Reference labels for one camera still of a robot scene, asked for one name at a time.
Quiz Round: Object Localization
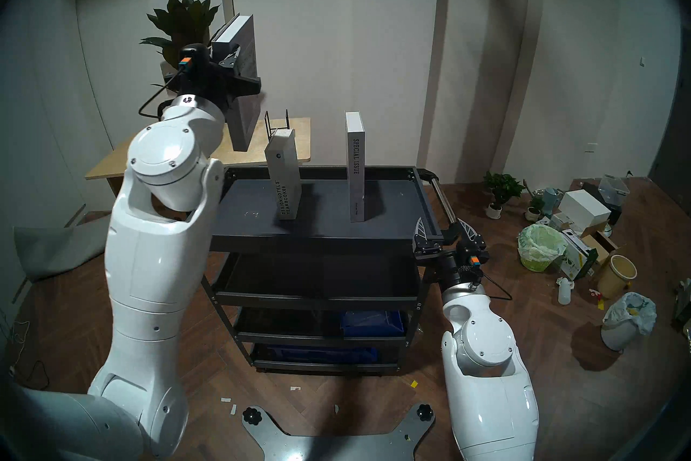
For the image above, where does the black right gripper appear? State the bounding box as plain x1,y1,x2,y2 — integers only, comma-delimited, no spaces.
414,217,490,283

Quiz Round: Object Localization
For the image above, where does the beige plastic bucket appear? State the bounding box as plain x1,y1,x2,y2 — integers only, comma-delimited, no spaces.
596,255,638,300

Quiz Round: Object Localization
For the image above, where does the grey Designhotels Yearbook book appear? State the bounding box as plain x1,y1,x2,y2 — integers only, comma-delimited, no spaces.
264,128,303,221

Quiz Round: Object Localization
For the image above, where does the green bagged waste basket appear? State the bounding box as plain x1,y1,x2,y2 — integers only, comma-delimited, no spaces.
518,224,567,272

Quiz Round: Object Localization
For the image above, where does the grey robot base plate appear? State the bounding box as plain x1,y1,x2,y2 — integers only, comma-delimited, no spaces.
241,403,435,461

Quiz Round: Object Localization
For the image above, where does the clear plastic container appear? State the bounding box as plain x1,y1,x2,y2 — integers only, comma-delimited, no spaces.
598,174,631,204

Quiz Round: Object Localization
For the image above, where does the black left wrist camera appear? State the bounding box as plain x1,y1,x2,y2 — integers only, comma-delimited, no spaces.
178,44,211,72

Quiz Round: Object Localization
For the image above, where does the large dark leafy plant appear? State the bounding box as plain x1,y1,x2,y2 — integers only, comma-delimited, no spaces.
140,0,222,93

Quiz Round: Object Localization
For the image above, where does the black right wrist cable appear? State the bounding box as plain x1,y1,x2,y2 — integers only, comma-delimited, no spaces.
479,273,513,302

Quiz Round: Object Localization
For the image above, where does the small blue plastic bin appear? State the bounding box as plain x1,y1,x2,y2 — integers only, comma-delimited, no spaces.
340,310,404,339

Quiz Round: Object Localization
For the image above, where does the green white carton box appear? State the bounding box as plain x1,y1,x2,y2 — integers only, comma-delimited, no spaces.
559,229,599,281

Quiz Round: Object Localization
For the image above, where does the grey Discontent book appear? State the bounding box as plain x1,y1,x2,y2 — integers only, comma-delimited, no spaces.
212,14,261,152

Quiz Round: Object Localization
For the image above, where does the black storage box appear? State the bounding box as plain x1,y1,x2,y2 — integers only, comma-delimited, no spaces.
582,182,621,226

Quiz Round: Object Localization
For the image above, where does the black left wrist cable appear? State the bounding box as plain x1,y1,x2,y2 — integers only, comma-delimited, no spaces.
138,68,185,120

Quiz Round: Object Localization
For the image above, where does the small leafy potted plant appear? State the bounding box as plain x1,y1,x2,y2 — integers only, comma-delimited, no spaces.
483,171,525,220

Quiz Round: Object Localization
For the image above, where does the tiny potted plant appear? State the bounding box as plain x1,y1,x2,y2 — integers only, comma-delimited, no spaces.
525,184,546,222

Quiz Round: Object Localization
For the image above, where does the tall grey Special Issue book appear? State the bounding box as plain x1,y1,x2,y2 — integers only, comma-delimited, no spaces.
345,112,366,223

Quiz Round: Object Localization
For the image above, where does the black metal utility cart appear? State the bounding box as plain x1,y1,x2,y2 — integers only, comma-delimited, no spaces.
202,166,459,375

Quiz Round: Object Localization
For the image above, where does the black wire bookend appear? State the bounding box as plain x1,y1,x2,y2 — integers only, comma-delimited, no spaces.
264,109,290,134

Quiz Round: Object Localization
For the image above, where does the white bagged trash bin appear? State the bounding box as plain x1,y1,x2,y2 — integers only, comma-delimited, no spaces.
601,292,657,352

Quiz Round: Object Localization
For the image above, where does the white cardboard box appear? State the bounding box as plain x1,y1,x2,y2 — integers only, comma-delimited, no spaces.
558,190,612,231

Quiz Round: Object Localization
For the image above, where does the open brown cardboard box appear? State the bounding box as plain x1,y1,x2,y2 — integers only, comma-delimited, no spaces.
580,230,621,271

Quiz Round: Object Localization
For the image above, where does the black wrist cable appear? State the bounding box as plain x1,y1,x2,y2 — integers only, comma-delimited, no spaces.
138,68,185,120
479,273,513,302

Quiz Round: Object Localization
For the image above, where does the light wooden table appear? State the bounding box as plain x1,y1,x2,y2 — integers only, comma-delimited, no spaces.
85,117,312,198

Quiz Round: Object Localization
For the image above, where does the wide blue plastic bin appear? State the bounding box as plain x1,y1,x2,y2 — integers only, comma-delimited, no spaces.
265,345,377,364

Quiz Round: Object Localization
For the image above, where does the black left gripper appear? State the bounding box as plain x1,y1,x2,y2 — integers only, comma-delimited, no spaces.
180,45,263,107

